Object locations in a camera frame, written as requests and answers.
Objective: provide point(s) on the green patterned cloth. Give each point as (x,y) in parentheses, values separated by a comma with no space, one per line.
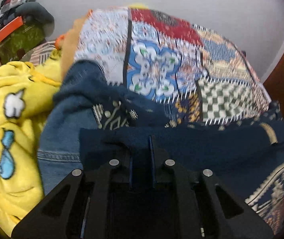
(21,41)

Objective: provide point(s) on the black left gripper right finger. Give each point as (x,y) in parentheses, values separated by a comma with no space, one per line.
(196,204)

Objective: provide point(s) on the orange box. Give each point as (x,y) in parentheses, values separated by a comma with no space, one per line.
(10,27)

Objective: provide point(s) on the blue denim jeans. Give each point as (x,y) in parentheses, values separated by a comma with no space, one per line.
(86,101)

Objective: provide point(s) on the navy patterned garment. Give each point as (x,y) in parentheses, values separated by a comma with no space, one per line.
(248,155)

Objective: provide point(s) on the patchwork patterned bedspread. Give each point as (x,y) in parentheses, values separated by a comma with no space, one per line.
(169,61)

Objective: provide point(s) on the dark grey pillow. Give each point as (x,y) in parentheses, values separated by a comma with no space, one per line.
(38,13)

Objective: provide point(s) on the yellow fleece cartoon blanket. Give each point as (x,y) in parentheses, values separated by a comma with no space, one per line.
(26,100)

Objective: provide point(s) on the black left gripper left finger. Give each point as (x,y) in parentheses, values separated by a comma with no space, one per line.
(60,214)

